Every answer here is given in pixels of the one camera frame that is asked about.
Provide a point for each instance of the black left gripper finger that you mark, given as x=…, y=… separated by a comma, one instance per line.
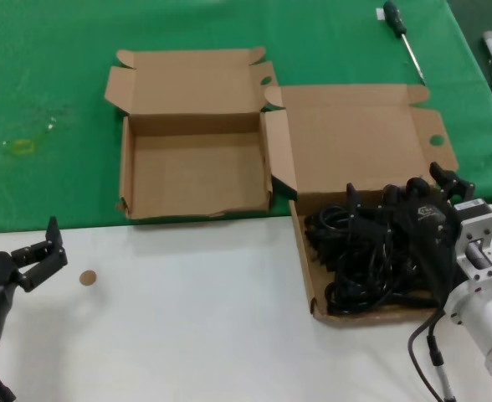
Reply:
x=55, y=243

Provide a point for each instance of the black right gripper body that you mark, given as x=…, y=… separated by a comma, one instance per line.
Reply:
x=426, y=226

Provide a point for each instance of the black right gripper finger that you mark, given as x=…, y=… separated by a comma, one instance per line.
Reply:
x=451, y=184
x=357, y=209

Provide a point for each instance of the open brown cardboard box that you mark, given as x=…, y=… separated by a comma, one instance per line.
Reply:
x=196, y=167
x=355, y=138

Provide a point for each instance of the brown cardboard disc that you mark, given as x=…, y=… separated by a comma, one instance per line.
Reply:
x=88, y=277

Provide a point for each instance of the yellow tape square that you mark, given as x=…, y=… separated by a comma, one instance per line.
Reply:
x=15, y=147

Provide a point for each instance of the small white scrap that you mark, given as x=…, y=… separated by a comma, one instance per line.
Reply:
x=52, y=123

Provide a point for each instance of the green tablecloth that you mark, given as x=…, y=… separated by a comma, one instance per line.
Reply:
x=41, y=84

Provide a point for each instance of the white tape piece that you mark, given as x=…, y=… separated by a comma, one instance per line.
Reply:
x=380, y=15

